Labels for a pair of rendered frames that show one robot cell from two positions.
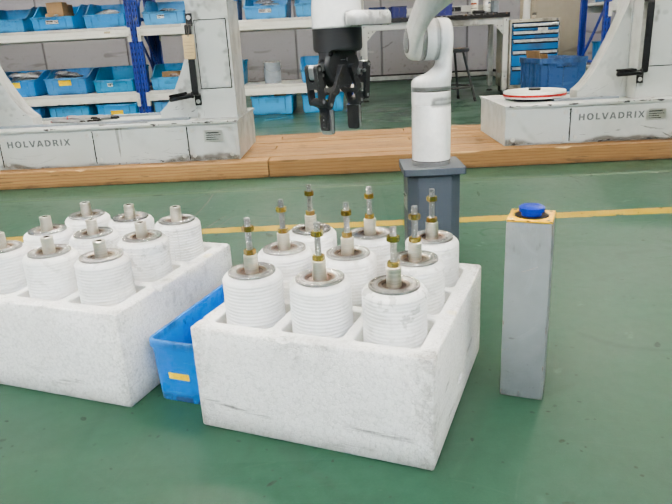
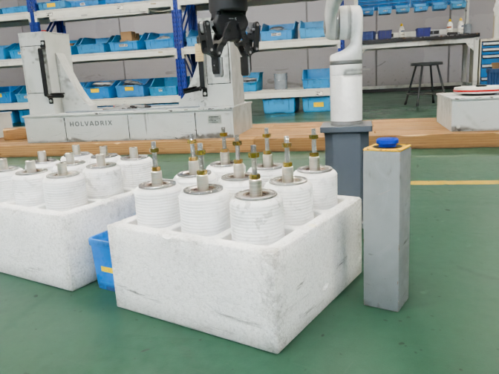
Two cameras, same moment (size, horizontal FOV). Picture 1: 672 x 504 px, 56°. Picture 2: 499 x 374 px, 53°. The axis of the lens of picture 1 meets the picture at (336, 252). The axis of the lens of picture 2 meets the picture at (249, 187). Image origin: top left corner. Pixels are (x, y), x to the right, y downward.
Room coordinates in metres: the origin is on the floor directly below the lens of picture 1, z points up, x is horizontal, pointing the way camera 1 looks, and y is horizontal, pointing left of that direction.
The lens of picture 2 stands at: (0.01, -0.24, 0.46)
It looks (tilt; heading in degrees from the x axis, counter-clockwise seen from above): 13 degrees down; 11
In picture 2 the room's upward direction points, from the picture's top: 3 degrees counter-clockwise
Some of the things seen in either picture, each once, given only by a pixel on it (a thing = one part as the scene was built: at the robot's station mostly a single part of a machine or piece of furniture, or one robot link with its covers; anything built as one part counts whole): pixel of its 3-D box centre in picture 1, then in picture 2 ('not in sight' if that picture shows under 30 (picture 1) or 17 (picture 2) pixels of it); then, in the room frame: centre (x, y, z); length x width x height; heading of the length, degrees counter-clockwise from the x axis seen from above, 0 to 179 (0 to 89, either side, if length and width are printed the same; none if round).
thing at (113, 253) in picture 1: (101, 256); (62, 174); (1.06, 0.42, 0.25); 0.08 x 0.08 x 0.01
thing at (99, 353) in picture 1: (106, 307); (79, 221); (1.21, 0.48, 0.09); 0.39 x 0.39 x 0.18; 69
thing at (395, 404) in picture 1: (351, 339); (243, 250); (1.00, -0.02, 0.09); 0.39 x 0.39 x 0.18; 67
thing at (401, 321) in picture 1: (395, 341); (258, 243); (0.85, -0.08, 0.16); 0.10 x 0.10 x 0.18
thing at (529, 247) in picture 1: (526, 306); (386, 227); (0.96, -0.32, 0.16); 0.07 x 0.07 x 0.31; 67
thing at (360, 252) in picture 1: (347, 253); (239, 176); (1.00, -0.02, 0.25); 0.08 x 0.08 x 0.01
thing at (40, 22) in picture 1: (62, 18); (131, 42); (5.90, 2.28, 0.89); 0.50 x 0.38 x 0.21; 179
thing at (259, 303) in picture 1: (257, 323); (161, 228); (0.94, 0.14, 0.16); 0.10 x 0.10 x 0.18
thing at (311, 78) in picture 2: (322, 68); (319, 78); (5.87, 0.04, 0.36); 0.50 x 0.38 x 0.21; 179
